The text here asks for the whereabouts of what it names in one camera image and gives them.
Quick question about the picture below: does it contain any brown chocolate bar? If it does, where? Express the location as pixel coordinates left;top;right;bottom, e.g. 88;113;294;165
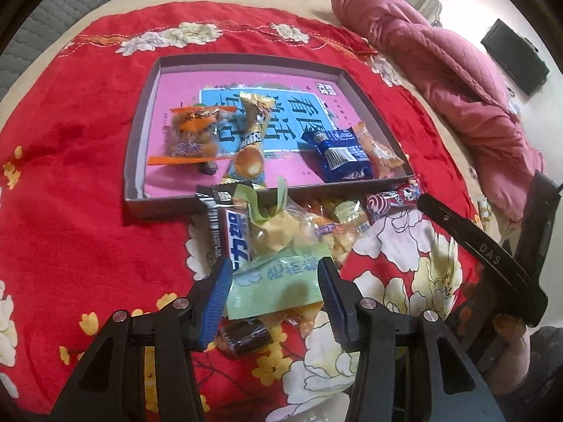
196;185;253;264

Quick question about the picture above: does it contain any blue cookie packet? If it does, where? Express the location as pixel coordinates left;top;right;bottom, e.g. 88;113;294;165
301;127;374;184

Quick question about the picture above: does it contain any peach wafer packet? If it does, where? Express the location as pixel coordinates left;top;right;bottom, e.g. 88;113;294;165
352;122;405;180

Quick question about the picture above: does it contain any yellow rice cracker packet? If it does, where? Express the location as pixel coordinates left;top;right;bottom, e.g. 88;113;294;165
303;202;370;269

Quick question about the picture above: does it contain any small brown cake packet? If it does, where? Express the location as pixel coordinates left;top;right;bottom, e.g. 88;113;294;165
215;319;273;357

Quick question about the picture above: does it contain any red floral blanket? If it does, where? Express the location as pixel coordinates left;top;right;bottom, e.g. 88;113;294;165
0;2;485;416

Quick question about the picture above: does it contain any yellow egg roll packet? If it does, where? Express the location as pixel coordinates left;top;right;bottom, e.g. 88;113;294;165
220;90;276;190

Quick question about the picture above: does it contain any shallow cardboard box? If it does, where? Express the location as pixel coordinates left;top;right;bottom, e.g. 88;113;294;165
123;54;416;220

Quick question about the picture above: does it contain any black television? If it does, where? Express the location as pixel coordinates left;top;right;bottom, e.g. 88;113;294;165
480;18;550;96

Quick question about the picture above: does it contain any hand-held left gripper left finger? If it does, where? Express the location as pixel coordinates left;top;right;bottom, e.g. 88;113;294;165
48;257;234;422

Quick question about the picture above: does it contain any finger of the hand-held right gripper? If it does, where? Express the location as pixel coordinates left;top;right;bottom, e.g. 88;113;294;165
512;171;561;273
417;194;550;328

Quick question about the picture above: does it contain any pink quilt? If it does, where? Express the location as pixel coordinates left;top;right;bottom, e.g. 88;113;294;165
330;0;546;223

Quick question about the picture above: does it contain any mint green label packet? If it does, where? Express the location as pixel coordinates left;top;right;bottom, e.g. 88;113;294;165
226;246;333;330

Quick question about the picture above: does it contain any orange nut packet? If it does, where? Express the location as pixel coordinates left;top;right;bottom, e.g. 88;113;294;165
147;104;232;165

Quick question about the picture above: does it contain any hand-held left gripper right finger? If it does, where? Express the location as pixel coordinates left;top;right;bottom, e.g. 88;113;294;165
317;257;506;422

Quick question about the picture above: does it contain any red snack packet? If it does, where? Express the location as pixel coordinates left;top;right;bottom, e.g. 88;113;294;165
366;176;424;214

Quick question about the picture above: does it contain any person's right hand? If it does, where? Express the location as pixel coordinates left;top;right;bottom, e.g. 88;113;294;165
477;314;535;398

